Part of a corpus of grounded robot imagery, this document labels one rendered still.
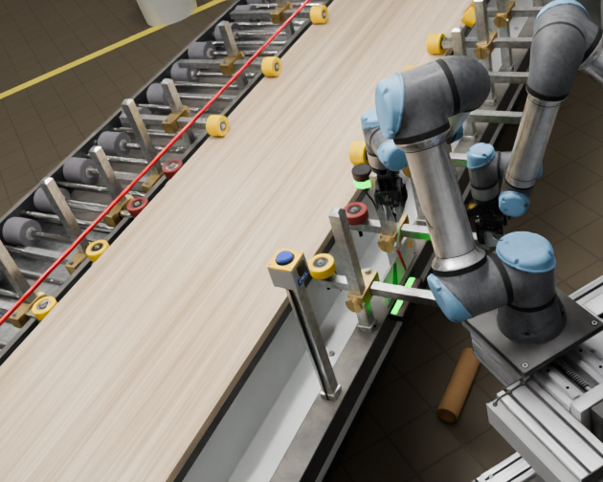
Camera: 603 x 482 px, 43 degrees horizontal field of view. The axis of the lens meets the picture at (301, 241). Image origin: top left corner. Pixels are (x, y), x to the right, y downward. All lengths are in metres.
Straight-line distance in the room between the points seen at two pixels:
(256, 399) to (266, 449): 0.14
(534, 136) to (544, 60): 0.19
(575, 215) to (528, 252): 2.06
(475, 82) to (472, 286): 0.41
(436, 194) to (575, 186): 2.35
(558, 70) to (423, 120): 0.40
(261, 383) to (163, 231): 0.69
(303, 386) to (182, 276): 0.51
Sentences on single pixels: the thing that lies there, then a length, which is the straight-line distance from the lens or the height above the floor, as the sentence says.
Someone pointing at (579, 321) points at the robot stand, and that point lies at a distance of 1.82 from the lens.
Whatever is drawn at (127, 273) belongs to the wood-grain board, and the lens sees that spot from 2.54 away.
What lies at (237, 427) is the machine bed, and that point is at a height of 0.72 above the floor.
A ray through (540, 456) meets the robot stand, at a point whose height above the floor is 0.95.
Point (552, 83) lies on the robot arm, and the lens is 1.79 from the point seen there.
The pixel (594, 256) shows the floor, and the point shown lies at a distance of 3.50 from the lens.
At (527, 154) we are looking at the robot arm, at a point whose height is 1.27.
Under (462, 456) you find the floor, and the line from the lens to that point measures 2.86.
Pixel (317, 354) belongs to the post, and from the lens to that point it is 2.04.
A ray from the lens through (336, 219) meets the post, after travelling 2.03.
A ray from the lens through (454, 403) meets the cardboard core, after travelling 2.90.
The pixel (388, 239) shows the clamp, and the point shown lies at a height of 0.87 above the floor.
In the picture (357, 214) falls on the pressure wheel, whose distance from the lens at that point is 2.41.
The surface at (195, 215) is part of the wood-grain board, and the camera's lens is 2.65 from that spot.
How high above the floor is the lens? 2.38
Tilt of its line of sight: 38 degrees down
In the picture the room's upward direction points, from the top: 18 degrees counter-clockwise
